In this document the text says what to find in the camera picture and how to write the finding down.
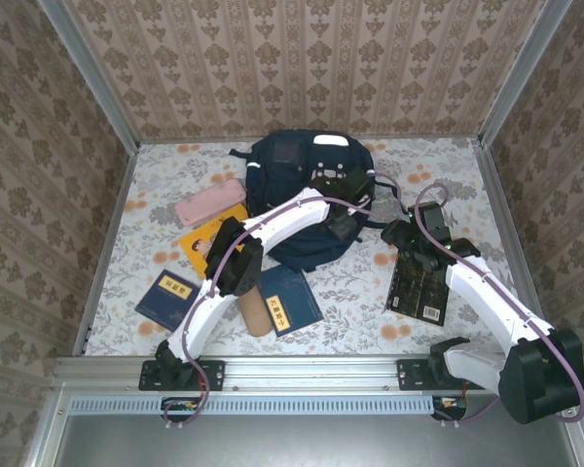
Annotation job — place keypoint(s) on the black book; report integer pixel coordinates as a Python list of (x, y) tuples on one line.
[(416, 297)]

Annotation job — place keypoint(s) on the navy blue backpack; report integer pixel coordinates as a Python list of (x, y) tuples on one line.
[(282, 170)]

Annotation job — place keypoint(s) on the large navy book yellow label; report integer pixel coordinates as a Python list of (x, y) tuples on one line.
[(292, 301)]

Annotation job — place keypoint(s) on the tan oval glasses case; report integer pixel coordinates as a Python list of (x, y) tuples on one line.
[(255, 316)]

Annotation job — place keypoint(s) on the pink pencil case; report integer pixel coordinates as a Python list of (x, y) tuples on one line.
[(209, 202)]

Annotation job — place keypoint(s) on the small navy book yellow label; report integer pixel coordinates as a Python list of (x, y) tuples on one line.
[(168, 301)]

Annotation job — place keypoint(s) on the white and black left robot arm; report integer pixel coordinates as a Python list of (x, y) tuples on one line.
[(292, 219)]

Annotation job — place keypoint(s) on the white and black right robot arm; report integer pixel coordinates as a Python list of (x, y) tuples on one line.
[(486, 301)]

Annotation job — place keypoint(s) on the grey metal sheet panel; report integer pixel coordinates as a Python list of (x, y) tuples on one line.
[(297, 442)]

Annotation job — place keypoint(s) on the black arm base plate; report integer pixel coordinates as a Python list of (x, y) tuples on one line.
[(209, 374), (413, 374)]

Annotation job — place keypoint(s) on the aluminium corner post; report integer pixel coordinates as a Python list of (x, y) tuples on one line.
[(92, 82), (521, 78)]

